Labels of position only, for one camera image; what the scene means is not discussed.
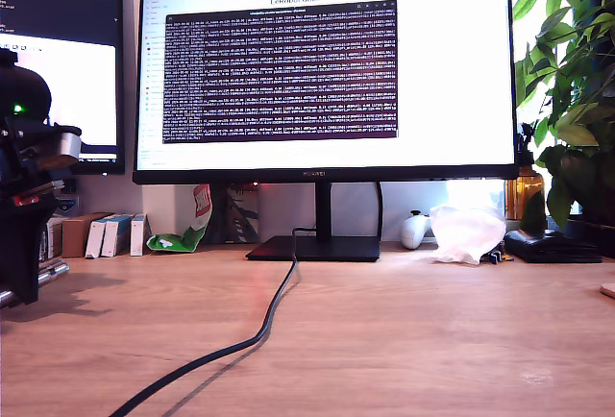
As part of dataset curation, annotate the metallic silver laser pointer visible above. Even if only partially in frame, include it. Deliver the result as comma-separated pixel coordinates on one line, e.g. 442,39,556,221
0,259,72,310

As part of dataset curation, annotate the green black printed box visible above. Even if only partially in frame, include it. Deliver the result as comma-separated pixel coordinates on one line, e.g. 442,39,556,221
44,217,64,260

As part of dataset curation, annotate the brown cardboard box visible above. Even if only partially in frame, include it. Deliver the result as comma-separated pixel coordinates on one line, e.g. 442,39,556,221
60,212,115,258

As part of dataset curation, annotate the blue white badge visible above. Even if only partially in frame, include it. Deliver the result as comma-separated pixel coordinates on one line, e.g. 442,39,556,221
56,195,81,217

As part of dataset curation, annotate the small white blue box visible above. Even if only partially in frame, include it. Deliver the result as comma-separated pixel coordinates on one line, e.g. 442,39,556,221
102,214,134,258
85,215,115,259
129,213,150,258

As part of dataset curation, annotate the green white snack bag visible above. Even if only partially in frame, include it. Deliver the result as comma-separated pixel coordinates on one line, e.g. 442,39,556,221
146,184,215,254

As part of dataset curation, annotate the dark patterned box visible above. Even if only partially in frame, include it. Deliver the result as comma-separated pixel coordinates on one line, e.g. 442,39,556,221
210,184,261,244

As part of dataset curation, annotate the black monitor with code window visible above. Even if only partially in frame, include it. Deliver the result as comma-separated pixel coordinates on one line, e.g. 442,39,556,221
0,0,126,176

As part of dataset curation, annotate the white game controller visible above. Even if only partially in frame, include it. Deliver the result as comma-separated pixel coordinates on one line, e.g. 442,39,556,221
401,209,434,251

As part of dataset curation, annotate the large black Huawei monitor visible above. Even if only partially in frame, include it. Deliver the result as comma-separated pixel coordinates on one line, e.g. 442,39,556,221
132,0,522,263

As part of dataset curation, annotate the clear crumpled plastic bag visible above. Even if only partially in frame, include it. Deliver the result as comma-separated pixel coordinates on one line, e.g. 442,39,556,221
429,204,507,266

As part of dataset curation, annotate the amber glass pump bottle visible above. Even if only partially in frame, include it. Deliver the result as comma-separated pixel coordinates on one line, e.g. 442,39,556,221
504,123,547,221

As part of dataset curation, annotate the black leather pouch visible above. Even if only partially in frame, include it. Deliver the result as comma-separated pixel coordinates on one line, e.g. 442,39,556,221
504,228,604,264

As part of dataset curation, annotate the dark plant pot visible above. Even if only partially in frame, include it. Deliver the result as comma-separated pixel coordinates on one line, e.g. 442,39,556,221
564,215,615,258

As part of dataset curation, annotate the green leafy houseplant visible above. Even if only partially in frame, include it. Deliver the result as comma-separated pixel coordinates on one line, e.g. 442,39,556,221
511,0,615,232

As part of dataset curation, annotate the pale grey camera box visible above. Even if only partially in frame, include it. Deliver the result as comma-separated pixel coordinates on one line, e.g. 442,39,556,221
53,123,84,161

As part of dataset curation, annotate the thick black cable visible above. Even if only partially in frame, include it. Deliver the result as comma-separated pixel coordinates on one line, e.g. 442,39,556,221
109,228,318,417

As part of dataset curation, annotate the thin black hanging cable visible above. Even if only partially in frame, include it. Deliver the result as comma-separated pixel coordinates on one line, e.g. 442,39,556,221
375,182,385,243

